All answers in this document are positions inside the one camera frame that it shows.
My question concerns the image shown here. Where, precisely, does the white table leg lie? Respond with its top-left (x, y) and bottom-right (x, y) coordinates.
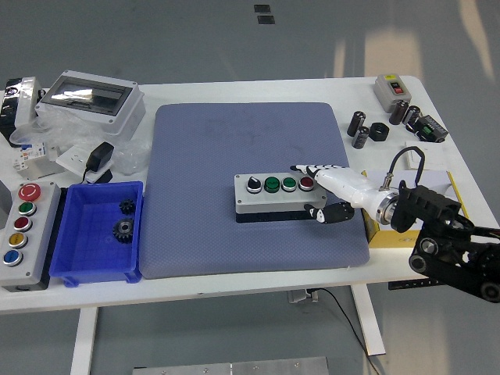
top-left (70, 307), bottom-right (98, 375)
top-left (350, 284), bottom-right (387, 356)

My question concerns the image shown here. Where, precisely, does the black cable under table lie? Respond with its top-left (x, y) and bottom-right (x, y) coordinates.
top-left (308, 287), bottom-right (388, 375)

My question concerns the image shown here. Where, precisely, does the grey enclosure with clear lid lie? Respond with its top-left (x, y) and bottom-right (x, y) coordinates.
top-left (34, 70), bottom-right (146, 138)

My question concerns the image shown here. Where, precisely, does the white wall socket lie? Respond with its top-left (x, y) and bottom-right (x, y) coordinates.
top-left (55, 144), bottom-right (114, 184)

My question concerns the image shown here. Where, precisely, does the aluminium plate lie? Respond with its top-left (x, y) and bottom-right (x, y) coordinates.
top-left (131, 355), bottom-right (330, 375)

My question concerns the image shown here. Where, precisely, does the black module with green terminal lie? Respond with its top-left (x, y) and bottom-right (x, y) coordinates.
top-left (408, 113), bottom-right (449, 144)

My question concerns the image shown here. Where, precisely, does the grey five-button control station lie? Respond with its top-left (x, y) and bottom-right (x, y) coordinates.
top-left (0, 180), bottom-right (63, 293)

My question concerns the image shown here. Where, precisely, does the white circuit breaker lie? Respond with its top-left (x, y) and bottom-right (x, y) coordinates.
top-left (10, 141), bottom-right (52, 173)

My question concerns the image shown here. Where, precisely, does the grey metal plate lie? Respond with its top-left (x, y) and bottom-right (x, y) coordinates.
top-left (19, 158), bottom-right (66, 180)

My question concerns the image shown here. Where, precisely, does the large black bevel gear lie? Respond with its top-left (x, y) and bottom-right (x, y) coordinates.
top-left (112, 217), bottom-right (136, 245)

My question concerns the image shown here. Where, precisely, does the clear plastic bag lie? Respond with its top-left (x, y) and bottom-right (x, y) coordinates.
top-left (9, 105), bottom-right (153, 177)

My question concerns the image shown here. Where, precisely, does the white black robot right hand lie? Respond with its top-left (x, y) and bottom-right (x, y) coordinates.
top-left (289, 163), bottom-right (386, 226)

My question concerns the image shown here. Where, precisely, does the yellow white cardboard box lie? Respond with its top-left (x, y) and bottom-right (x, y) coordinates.
top-left (359, 169), bottom-right (470, 249)

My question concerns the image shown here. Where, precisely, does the blue-grey mat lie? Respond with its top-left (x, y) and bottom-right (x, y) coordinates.
top-left (138, 102), bottom-right (371, 280)

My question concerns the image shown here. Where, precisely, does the black table control panel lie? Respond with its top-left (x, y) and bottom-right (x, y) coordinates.
top-left (387, 277), bottom-right (442, 291)

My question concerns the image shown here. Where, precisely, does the grey bracket under table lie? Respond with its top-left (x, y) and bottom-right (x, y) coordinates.
top-left (287, 288), bottom-right (320, 304)

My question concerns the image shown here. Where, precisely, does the blue plastic bin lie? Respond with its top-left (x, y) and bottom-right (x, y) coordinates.
top-left (48, 180), bottom-right (145, 289)

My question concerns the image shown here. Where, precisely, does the white wall switch plate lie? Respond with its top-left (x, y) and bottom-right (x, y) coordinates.
top-left (404, 140), bottom-right (447, 171)

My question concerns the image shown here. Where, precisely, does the grey two-button switch box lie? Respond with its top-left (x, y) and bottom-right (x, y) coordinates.
top-left (373, 73), bottom-right (411, 113)

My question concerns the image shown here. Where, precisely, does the grey box at edge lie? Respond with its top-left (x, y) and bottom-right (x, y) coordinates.
top-left (0, 181), bottom-right (12, 230)

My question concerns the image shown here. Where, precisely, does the white black wrapped device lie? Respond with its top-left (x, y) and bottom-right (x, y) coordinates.
top-left (0, 76), bottom-right (42, 141)

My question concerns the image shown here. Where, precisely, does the grey four-button control box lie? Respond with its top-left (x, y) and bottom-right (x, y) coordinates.
top-left (233, 171), bottom-right (328, 224)

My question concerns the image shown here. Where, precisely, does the black power adapter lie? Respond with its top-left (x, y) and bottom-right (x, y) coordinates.
top-left (80, 141), bottom-right (115, 184)

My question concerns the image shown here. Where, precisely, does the black hex nut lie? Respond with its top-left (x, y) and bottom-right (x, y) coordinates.
top-left (369, 122), bottom-right (391, 141)

